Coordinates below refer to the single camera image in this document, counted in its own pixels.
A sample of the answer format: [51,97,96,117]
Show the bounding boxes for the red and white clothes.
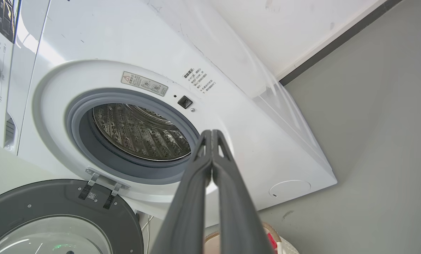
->
[266,233,278,252]

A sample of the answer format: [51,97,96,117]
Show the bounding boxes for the black washing machine display panel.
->
[0,0,20,43]

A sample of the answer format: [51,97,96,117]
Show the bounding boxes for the black door latch socket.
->
[177,95,193,109]

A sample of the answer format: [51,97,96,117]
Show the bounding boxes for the silver metal door hinge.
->
[78,168,130,210]

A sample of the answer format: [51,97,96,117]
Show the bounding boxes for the stainless steel washing machine drum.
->
[91,103,191,162]

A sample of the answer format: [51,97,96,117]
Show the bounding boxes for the small printed text label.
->
[182,67,217,95]

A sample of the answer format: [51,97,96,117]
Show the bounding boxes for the dark wall baseboard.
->
[279,0,403,86]

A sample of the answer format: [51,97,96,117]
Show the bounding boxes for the white plastic laundry basket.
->
[204,222,300,254]

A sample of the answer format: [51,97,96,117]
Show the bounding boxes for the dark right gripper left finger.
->
[150,130,213,254]

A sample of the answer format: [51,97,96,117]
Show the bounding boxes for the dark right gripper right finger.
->
[212,130,274,254]

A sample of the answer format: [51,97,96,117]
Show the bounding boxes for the grey warning label sticker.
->
[121,71,168,97]

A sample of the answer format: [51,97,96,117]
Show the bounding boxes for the black round washer door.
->
[0,179,144,254]

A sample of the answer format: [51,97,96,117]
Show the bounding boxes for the grey rubber door gasket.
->
[66,88,201,185]

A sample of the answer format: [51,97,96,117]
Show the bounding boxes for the round white filter cover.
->
[269,180,312,199]

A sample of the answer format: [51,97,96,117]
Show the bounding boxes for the white front-load washing machine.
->
[0,0,338,228]

